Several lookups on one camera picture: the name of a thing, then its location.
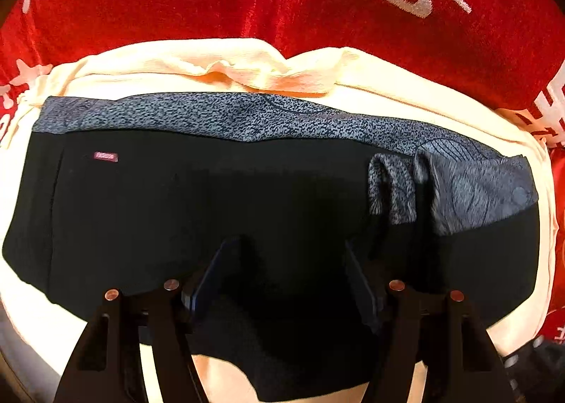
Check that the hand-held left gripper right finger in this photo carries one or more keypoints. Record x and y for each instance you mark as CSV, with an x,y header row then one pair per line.
x,y
364,292

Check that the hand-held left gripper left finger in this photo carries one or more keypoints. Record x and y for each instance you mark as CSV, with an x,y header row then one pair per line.
x,y
205,292

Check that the black pants with blue stripes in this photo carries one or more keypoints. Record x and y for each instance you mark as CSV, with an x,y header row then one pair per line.
x,y
220,209

